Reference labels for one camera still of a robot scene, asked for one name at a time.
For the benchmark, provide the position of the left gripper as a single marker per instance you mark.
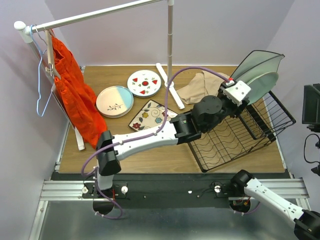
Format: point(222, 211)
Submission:
point(236, 110)

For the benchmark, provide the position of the square leaf pattern plate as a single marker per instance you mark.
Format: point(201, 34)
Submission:
point(151, 114)

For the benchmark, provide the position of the white blue rimmed plate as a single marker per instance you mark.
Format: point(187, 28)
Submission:
point(144, 82)

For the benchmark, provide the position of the cream and teal plate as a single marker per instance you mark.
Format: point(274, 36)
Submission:
point(115, 101)

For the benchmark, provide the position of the blue striped white plate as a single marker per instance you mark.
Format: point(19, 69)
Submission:
point(144, 96)

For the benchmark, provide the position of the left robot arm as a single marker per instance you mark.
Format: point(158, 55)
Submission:
point(183, 128)

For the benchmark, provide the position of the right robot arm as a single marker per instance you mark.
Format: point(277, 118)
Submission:
point(275, 193)

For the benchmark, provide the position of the white clothes rack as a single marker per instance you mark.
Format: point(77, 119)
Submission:
point(26, 31)

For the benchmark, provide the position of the beige cloth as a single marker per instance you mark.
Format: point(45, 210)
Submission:
point(203, 84)

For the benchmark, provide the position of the large square green plate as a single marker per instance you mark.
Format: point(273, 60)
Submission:
point(257, 62)

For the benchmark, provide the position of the orange garment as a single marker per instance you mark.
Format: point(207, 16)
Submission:
point(79, 99)

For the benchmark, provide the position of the wooden clip hanger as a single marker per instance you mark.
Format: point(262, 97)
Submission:
point(50, 68)

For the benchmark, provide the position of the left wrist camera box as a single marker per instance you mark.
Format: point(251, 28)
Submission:
point(236, 91)

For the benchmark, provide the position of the black wire dish rack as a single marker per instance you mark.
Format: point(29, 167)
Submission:
point(249, 142)

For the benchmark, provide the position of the black mounting rail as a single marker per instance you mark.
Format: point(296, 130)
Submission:
point(170, 191)

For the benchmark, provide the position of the blue wire hanger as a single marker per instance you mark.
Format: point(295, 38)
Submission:
point(43, 70)

